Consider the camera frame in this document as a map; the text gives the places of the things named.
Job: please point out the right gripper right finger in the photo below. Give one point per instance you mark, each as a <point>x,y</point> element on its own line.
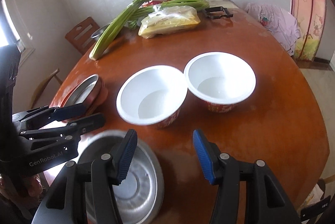
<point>266,200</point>

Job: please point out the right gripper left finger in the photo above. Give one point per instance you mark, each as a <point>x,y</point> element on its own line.
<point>65,201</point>

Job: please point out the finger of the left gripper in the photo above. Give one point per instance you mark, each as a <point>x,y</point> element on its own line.
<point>75,129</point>
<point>46,114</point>

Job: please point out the steel round pan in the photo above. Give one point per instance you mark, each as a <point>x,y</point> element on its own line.
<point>85,93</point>

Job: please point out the deep steel bowl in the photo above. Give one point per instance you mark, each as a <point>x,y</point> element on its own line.
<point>139,197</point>

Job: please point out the orange plastic plate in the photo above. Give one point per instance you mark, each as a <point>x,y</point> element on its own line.
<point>90,106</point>

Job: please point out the white red noodle bowl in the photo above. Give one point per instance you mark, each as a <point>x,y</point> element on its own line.
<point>152,96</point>

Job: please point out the light wooden curved chair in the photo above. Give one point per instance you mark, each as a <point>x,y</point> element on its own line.
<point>42,86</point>

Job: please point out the brown wooden slat chair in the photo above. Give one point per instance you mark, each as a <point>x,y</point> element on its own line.
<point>80,35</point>

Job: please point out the steel mixing bowl far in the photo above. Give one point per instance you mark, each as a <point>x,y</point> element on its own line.
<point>97,34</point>

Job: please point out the long celery bunch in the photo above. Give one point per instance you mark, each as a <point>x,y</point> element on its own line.
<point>113,29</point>

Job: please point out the yellow noodles plastic bag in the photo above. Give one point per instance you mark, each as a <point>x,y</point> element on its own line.
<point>169,20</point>

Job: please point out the purple cloth on chair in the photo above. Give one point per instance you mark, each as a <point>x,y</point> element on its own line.
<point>279,22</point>

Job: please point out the black folding clamp tool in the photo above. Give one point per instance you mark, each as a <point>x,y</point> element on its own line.
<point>217,13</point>

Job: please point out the pink cartoon folding screen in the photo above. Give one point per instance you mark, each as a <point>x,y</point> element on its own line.
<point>310,15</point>

